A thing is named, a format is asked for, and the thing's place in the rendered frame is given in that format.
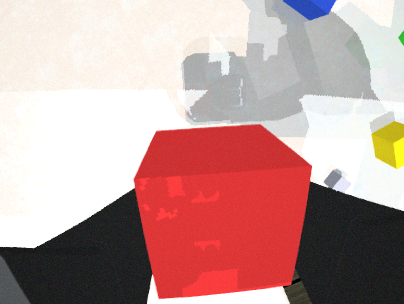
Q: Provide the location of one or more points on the blue cube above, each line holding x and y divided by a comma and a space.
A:
311, 9

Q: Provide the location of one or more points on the red block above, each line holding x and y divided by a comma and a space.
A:
222, 208

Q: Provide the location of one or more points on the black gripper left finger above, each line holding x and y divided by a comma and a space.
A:
102, 260

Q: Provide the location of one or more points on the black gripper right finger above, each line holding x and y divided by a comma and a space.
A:
351, 250

